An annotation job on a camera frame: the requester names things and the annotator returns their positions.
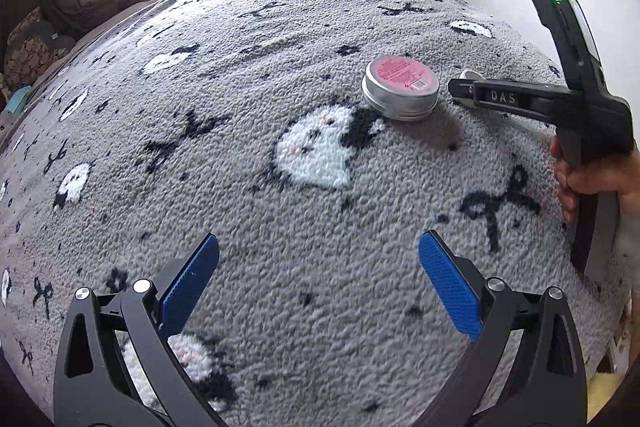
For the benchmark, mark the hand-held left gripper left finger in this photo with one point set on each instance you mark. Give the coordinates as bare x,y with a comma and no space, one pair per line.
192,282

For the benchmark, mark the grey printed fleece blanket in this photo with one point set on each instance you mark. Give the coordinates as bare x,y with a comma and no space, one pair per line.
250,232

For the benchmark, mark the light blue small pouch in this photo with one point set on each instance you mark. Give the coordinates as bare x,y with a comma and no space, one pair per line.
17,101

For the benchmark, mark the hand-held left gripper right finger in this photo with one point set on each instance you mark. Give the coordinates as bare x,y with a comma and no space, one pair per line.
447,279

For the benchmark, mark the brown patterned cushion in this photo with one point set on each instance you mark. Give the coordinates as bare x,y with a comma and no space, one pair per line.
35,52

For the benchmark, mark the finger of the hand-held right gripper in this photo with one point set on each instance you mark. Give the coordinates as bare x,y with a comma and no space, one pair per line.
461,91

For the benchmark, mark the round tin with pink label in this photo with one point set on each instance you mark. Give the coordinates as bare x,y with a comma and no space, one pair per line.
400,87

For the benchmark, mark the brown crumpled cloth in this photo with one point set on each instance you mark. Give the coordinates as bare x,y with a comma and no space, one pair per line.
100,9

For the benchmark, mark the person's right hand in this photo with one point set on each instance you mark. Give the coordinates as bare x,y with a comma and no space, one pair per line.
605,177

